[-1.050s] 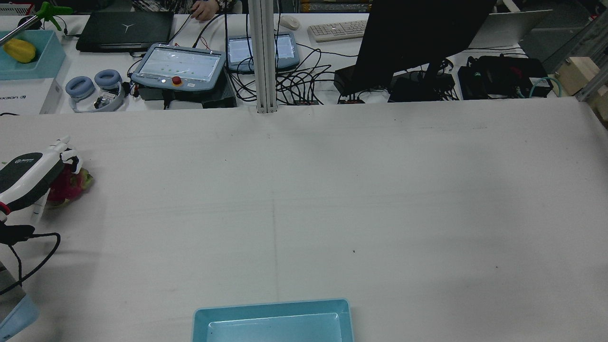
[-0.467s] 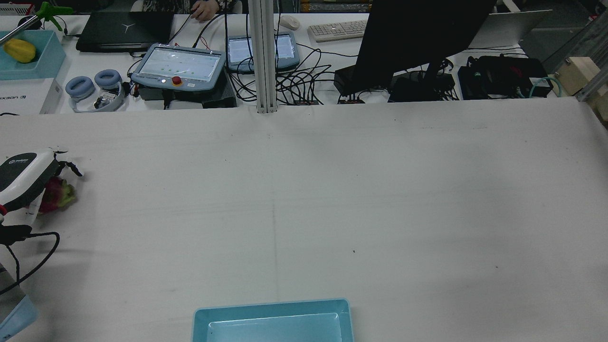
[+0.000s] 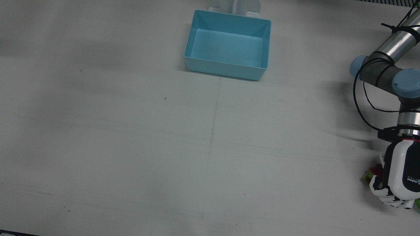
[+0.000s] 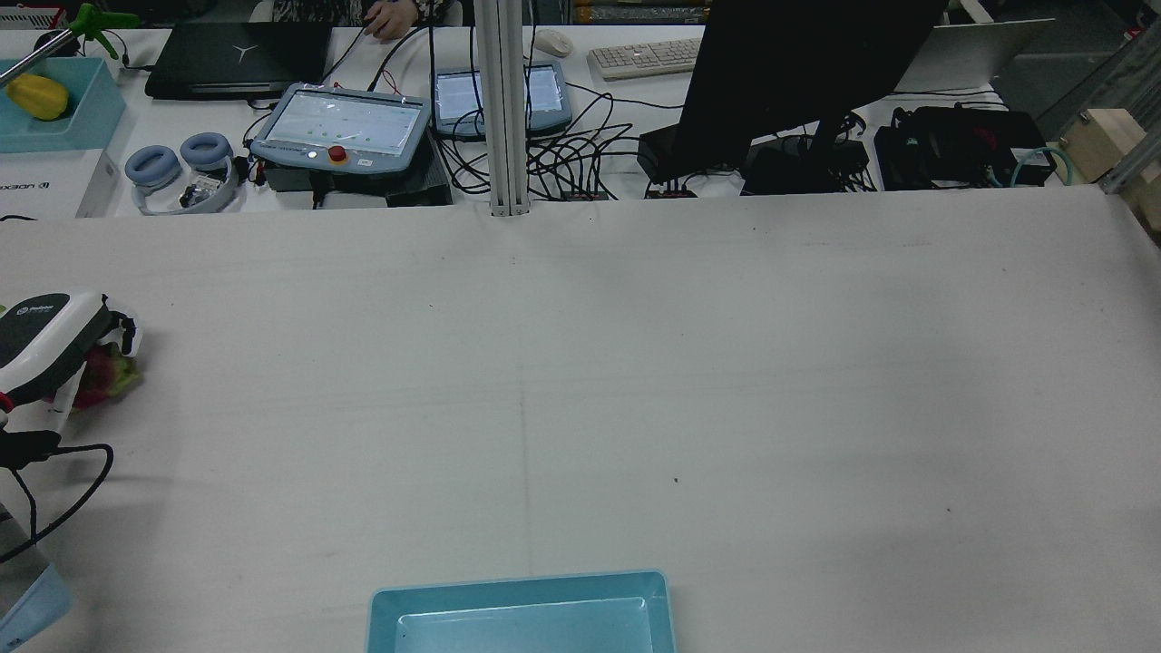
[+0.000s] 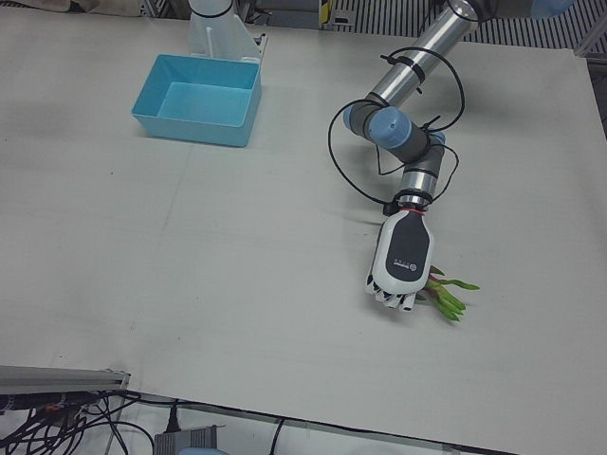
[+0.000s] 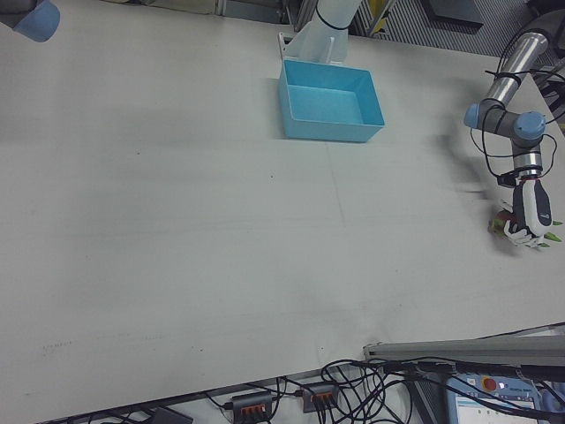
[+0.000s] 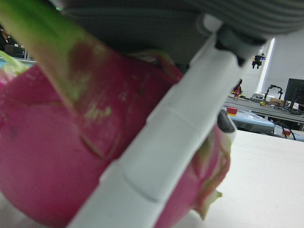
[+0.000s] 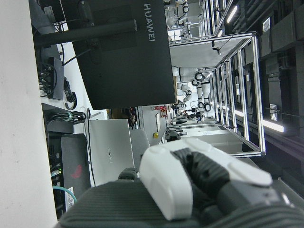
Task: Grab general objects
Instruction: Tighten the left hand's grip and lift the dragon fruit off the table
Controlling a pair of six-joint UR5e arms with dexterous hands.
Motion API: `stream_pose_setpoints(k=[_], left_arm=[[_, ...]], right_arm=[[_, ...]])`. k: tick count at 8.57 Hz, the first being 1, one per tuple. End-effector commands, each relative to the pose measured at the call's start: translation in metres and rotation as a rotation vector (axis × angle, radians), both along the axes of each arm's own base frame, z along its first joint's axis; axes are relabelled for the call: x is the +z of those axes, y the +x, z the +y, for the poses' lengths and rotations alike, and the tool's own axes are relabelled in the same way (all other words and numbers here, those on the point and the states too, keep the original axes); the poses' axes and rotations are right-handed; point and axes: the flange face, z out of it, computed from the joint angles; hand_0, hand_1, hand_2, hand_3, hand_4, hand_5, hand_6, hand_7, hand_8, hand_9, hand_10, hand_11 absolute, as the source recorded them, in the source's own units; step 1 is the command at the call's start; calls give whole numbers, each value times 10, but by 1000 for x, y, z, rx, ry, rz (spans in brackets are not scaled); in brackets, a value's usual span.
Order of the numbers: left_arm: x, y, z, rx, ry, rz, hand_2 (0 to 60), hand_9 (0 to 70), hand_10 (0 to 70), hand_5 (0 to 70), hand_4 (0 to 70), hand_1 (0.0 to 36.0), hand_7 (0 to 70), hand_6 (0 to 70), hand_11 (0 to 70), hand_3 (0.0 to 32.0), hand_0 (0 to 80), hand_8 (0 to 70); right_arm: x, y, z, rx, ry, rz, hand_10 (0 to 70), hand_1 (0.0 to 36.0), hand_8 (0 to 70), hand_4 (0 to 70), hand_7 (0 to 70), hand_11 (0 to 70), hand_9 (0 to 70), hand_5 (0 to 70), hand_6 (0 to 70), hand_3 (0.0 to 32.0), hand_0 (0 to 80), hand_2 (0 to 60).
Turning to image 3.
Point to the light blue plastic bin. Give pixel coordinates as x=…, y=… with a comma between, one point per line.
x=226, y=49

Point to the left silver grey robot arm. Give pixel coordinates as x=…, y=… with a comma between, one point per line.
x=384, y=73

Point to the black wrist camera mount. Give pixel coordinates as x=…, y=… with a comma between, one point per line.
x=390, y=133

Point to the dark striped edge strip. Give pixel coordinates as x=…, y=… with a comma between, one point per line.
x=387, y=2

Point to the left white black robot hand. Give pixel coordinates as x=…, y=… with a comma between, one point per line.
x=405, y=170

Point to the pink green dragon fruit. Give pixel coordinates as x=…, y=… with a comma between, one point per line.
x=372, y=173

